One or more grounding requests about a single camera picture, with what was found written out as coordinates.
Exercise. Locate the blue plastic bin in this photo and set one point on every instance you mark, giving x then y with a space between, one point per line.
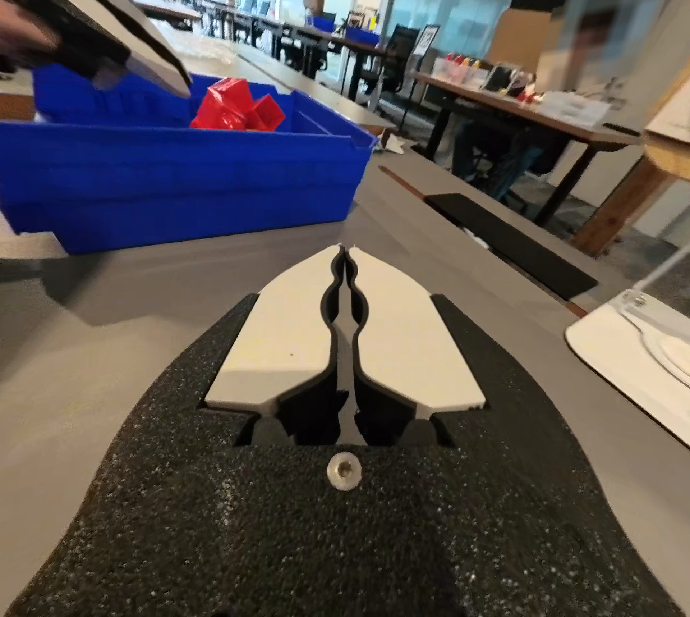
161 180

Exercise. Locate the black and white cloth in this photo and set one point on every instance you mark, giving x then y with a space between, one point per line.
393 145

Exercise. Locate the clear box of colour bottles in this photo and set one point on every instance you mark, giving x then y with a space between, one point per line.
458 72

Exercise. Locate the person's left hand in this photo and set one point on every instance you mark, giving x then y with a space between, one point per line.
21 34

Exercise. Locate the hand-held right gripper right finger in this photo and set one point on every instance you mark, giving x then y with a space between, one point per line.
415 347

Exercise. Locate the black office chair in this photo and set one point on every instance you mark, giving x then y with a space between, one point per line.
396 61

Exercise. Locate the wooden work table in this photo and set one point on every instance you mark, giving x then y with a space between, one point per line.
539 110

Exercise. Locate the black table mat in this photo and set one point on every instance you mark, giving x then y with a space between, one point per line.
512 245

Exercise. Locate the dark background table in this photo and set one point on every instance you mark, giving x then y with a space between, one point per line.
323 37

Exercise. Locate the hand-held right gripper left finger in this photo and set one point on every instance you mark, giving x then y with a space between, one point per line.
269 336

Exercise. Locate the wooden pillar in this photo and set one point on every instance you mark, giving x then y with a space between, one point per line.
614 210

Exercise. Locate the white lamp stand base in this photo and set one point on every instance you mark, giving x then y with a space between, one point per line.
620 352

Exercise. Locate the framed code sign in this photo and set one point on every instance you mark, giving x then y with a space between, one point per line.
427 39

